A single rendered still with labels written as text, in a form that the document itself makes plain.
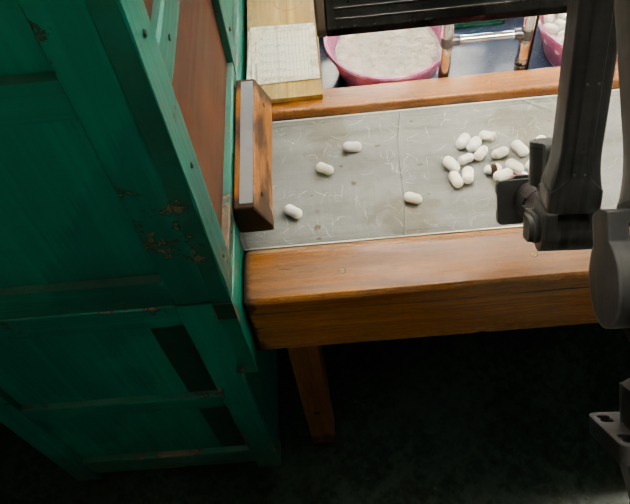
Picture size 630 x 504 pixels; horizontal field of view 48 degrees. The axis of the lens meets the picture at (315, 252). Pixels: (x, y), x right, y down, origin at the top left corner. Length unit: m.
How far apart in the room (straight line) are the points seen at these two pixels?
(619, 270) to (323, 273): 0.65
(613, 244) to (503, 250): 0.60
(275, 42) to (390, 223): 0.49
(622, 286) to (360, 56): 1.05
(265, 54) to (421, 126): 0.36
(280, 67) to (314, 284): 0.51
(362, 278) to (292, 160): 0.31
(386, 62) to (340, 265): 0.52
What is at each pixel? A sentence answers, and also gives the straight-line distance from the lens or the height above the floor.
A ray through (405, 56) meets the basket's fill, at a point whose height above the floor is 0.73.
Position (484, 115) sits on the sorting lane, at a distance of 1.42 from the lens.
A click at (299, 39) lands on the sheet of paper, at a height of 0.78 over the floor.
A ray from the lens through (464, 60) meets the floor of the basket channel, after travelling 1.62.
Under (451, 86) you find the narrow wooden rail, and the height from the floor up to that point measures 0.76.
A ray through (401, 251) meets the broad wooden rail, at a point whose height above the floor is 0.76.
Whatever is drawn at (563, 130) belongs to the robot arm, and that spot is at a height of 1.15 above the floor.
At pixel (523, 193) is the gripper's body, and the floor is 0.95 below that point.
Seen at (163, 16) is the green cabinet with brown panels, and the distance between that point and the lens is 0.83.
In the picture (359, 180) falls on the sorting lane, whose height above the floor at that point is 0.74.
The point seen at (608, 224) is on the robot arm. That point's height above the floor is 1.28.
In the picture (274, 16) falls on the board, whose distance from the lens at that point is 1.59.
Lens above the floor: 1.75
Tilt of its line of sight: 57 degrees down
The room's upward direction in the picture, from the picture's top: 9 degrees counter-clockwise
